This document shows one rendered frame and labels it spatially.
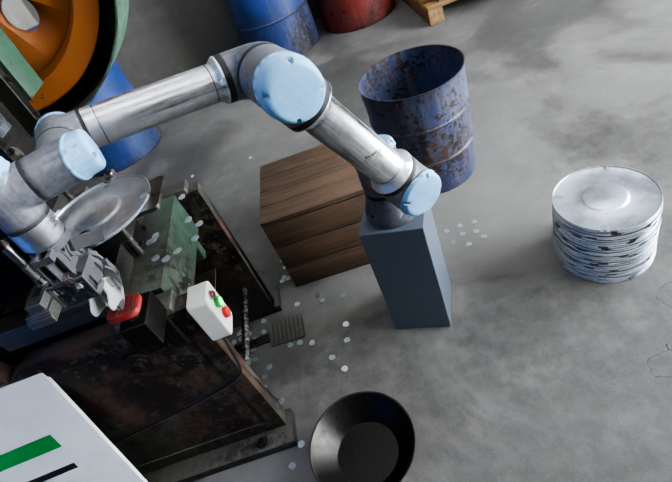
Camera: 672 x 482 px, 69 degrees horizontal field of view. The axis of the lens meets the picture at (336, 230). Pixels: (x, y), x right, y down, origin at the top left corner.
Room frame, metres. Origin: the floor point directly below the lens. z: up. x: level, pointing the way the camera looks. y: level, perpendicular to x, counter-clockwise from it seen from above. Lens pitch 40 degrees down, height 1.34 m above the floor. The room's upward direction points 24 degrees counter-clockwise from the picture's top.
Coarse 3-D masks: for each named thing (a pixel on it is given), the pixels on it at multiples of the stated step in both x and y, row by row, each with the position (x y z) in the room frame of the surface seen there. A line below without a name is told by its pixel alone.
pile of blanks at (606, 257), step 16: (560, 224) 0.98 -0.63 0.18; (656, 224) 0.84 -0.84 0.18; (560, 240) 0.98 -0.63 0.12; (576, 240) 0.91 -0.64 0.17; (592, 240) 0.88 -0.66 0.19; (608, 240) 0.86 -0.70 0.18; (624, 240) 0.83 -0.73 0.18; (640, 240) 0.83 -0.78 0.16; (656, 240) 0.86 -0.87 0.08; (560, 256) 0.98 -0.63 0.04; (576, 256) 0.92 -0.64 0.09; (592, 256) 0.87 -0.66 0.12; (608, 256) 0.85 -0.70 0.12; (624, 256) 0.83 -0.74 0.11; (640, 256) 0.83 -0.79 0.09; (576, 272) 0.91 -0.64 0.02; (592, 272) 0.87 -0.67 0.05; (608, 272) 0.85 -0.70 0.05; (624, 272) 0.83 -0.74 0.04; (640, 272) 0.83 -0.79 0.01
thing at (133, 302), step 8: (128, 296) 0.80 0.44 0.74; (136, 296) 0.79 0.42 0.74; (128, 304) 0.77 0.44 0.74; (136, 304) 0.77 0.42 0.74; (112, 312) 0.77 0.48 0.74; (120, 312) 0.76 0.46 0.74; (128, 312) 0.75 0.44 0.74; (136, 312) 0.75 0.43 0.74; (112, 320) 0.75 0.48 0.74; (120, 320) 0.75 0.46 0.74
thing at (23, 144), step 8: (0, 104) 1.18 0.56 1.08; (0, 112) 1.16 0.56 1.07; (8, 112) 1.19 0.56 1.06; (0, 120) 1.14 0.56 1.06; (8, 120) 1.16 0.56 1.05; (16, 120) 1.19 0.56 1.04; (0, 128) 1.12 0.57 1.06; (8, 128) 1.14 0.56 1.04; (16, 128) 1.17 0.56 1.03; (0, 136) 1.10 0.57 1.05; (8, 136) 1.12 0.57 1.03; (16, 136) 1.14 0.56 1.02; (24, 136) 1.17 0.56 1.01; (8, 144) 1.10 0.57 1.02; (16, 144) 1.12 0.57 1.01; (24, 144) 1.15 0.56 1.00; (32, 144) 1.17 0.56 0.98; (16, 152) 1.08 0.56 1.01; (24, 152) 1.13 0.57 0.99
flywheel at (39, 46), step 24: (0, 0) 1.50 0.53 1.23; (48, 0) 1.47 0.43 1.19; (72, 0) 1.43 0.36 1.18; (96, 0) 1.43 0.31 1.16; (0, 24) 1.49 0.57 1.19; (48, 24) 1.48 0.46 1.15; (72, 24) 1.44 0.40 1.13; (96, 24) 1.43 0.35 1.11; (24, 48) 1.49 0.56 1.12; (48, 48) 1.48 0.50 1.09; (72, 48) 1.44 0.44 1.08; (96, 48) 1.47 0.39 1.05; (48, 72) 1.46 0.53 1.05; (72, 72) 1.44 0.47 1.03; (48, 96) 1.45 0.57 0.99
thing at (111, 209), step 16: (128, 176) 1.24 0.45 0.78; (96, 192) 1.23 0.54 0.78; (112, 192) 1.19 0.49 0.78; (128, 192) 1.15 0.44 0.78; (144, 192) 1.12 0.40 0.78; (64, 208) 1.21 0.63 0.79; (80, 208) 1.18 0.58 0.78; (96, 208) 1.13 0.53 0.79; (112, 208) 1.10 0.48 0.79; (128, 208) 1.07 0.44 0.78; (64, 224) 1.14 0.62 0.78; (80, 224) 1.09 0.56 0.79; (96, 224) 1.06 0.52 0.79; (112, 224) 1.03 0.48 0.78
